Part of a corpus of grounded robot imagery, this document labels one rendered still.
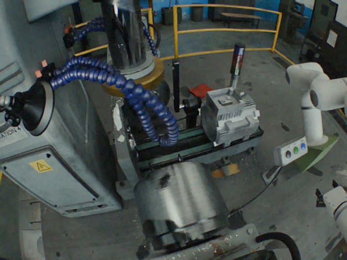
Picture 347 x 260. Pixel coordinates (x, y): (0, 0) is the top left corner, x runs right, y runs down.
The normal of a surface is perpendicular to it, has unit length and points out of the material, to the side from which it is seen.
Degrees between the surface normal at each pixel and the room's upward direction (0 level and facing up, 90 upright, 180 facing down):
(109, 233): 0
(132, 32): 90
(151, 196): 35
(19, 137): 90
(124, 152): 0
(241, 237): 0
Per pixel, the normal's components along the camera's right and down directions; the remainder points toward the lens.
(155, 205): -0.53, -0.41
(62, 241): -0.03, -0.64
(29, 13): 0.31, 0.72
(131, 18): 0.69, 0.54
